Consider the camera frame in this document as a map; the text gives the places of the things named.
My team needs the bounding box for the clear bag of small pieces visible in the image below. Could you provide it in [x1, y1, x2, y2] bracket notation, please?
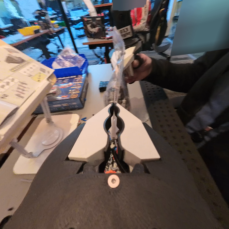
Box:
[103, 26, 131, 173]

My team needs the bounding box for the black slanted pole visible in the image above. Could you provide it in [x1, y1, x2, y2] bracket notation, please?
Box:
[60, 0, 79, 54]

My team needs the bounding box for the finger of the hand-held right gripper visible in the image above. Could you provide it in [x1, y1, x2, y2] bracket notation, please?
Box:
[123, 47, 136, 77]
[110, 51, 120, 70]

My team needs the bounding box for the white instruction booklet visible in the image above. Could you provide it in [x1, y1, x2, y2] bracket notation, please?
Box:
[0, 39, 55, 124]

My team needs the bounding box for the white book stand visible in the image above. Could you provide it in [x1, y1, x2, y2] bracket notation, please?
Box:
[0, 73, 80, 175]

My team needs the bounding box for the yellow bin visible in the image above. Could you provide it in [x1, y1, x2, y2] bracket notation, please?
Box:
[18, 26, 41, 35]

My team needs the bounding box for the blue robot kit box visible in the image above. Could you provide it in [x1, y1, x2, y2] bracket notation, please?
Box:
[33, 73, 89, 114]

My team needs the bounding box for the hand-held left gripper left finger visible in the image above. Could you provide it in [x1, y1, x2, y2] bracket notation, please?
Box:
[68, 103, 115, 172]

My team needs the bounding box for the person's right hand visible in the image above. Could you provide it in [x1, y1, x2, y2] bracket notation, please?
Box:
[125, 53, 153, 84]

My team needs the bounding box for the black car kit box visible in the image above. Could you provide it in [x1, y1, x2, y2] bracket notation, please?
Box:
[83, 15, 106, 39]

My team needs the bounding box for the black perforated motor block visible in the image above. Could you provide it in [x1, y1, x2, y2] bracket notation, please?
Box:
[99, 81, 110, 93]

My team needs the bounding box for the person's dark jacket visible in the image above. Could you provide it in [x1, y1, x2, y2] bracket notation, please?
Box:
[177, 48, 229, 197]

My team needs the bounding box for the long wooden table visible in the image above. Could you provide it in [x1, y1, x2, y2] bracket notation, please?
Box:
[10, 27, 65, 47]

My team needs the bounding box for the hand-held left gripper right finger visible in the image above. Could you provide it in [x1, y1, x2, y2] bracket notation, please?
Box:
[115, 103, 161, 171]

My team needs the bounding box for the clear plastic bag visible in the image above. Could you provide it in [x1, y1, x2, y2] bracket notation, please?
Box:
[53, 47, 86, 69]

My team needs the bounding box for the blue plastic bin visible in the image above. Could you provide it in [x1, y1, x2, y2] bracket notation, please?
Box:
[41, 54, 89, 79]

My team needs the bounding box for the black office chair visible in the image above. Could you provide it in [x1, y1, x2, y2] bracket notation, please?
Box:
[150, 0, 172, 58]

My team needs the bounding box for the person's right forearm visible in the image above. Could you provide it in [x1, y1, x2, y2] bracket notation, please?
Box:
[146, 54, 206, 93]

